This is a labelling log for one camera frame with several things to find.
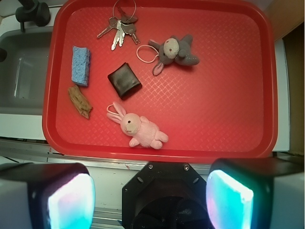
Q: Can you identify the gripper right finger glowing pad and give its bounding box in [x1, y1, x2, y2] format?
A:
[206, 158, 305, 229]

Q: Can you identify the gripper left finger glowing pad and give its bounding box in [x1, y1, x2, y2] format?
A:
[0, 163, 95, 229]

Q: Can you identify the blue sponge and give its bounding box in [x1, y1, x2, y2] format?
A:
[71, 46, 91, 87]

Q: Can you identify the brown wood piece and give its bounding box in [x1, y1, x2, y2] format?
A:
[68, 85, 92, 119]

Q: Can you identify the pink plush bunny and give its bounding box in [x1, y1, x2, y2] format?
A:
[107, 102, 169, 150]

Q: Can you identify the grey sink basin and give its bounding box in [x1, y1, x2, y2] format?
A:
[0, 27, 53, 115]

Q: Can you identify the red plastic tray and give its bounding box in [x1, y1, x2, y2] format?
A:
[42, 0, 278, 163]

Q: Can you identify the black leather wallet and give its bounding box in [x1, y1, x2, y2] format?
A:
[107, 62, 142, 100]

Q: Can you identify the grey plush bunny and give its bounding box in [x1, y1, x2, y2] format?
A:
[136, 34, 200, 76]

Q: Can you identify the black faucet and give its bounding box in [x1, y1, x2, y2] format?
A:
[15, 0, 51, 32]

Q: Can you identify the bunch of silver keys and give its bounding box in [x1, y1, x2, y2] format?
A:
[96, 0, 141, 51]

